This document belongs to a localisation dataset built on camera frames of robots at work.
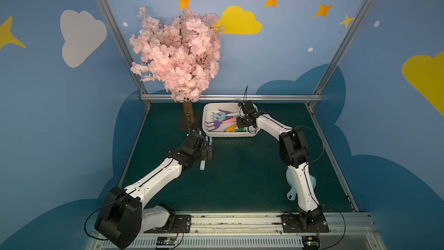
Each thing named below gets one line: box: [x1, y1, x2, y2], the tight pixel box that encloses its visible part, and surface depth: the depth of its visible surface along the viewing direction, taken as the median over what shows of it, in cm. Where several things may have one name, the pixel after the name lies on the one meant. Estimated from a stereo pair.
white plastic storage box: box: [201, 102, 261, 138], surface depth 112 cm
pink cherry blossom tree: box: [128, 6, 224, 124], surface depth 68 cm
